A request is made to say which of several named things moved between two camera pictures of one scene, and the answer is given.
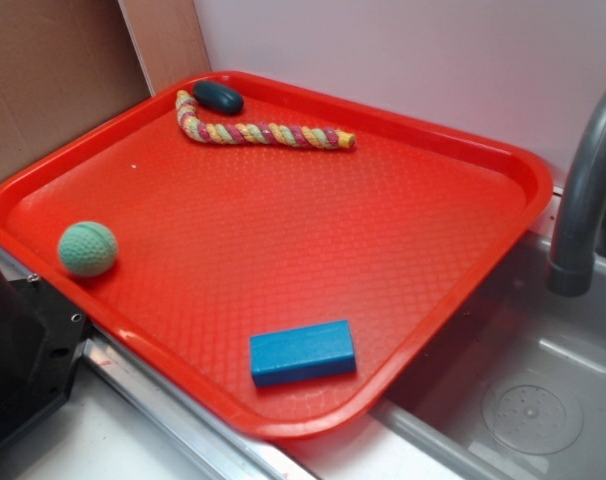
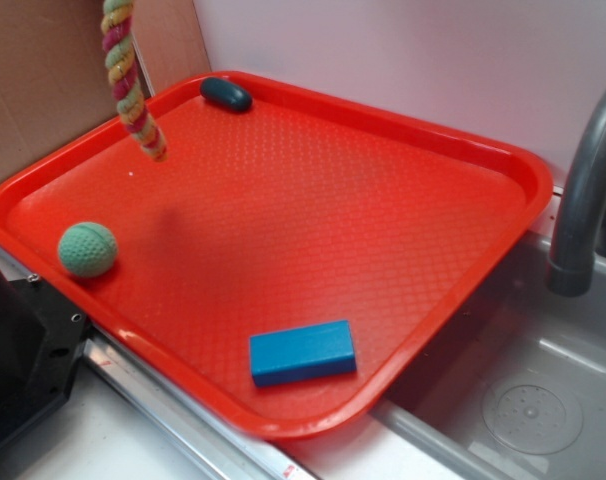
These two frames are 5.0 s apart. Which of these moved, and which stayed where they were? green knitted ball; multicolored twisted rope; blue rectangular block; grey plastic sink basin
Moved: multicolored twisted rope
Stayed: grey plastic sink basin; green knitted ball; blue rectangular block
